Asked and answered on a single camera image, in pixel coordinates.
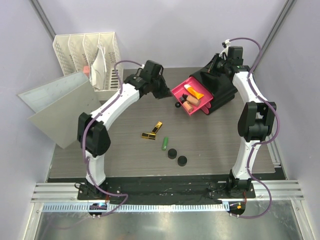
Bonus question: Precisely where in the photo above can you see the black drawer organizer box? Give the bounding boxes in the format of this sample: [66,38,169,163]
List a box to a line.
[190,60,238,114]

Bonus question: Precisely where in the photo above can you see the peach foundation bottle black cap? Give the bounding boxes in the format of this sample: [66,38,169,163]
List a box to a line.
[179,96,194,113]

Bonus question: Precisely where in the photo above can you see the orange cream tube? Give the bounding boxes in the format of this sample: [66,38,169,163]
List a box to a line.
[184,84,204,100]

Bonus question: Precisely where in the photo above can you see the beige foundation bottle black cap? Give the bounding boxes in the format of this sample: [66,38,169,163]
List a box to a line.
[182,94,201,107]

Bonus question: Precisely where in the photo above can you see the pink top drawer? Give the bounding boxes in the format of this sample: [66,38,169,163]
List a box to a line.
[171,76,214,116]

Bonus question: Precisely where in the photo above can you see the pink drawer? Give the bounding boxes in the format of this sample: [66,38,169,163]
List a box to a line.
[171,76,214,116]
[201,101,212,115]

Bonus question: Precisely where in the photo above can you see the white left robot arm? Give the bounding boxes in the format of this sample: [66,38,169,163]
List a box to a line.
[77,60,172,200]

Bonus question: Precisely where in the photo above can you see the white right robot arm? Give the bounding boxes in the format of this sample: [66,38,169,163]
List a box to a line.
[209,44,277,198]

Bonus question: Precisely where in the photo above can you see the gold lipstick upper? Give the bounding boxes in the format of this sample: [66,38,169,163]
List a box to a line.
[151,121,163,135]

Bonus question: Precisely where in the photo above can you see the gold lipstick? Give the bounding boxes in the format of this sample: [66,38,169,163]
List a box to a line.
[151,121,163,135]
[141,132,156,140]

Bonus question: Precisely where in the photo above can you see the pink middle drawer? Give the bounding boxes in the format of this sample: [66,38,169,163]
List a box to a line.
[201,101,212,115]

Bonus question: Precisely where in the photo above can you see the gold lipstick lower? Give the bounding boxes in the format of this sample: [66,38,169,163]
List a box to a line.
[141,132,156,140]

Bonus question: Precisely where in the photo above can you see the green tube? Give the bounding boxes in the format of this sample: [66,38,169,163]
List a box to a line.
[161,136,169,151]

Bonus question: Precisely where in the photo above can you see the papers in file organizer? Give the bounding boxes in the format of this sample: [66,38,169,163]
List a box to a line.
[90,44,107,91]

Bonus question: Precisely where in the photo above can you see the black round jar left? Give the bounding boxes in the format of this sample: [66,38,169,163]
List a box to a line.
[167,148,177,160]

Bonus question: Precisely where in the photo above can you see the black round jar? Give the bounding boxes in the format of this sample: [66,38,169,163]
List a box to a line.
[177,155,188,167]
[167,148,177,160]

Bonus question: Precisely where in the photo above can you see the pink item in organizer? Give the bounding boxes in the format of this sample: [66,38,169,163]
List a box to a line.
[82,65,91,78]

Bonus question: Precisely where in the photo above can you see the black round jar right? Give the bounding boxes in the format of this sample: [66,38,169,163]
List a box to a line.
[177,155,188,167]

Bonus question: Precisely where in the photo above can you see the white perforated file organizer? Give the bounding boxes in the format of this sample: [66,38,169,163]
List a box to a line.
[52,32,124,101]

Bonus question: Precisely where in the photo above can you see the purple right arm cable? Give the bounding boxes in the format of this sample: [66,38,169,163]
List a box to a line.
[228,37,282,219]

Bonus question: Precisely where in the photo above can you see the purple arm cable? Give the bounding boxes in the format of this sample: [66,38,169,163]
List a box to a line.
[228,37,282,219]
[82,59,147,217]

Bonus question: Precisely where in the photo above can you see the grey ring binder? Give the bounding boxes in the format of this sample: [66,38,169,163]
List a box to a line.
[18,71,101,149]

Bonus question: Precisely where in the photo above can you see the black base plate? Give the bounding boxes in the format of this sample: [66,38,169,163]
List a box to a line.
[74,174,256,205]

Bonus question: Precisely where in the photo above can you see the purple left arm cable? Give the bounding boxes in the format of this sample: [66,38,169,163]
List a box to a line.
[82,59,147,217]

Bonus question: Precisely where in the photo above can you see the aluminium rail frame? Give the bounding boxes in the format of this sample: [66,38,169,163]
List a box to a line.
[23,141,320,240]

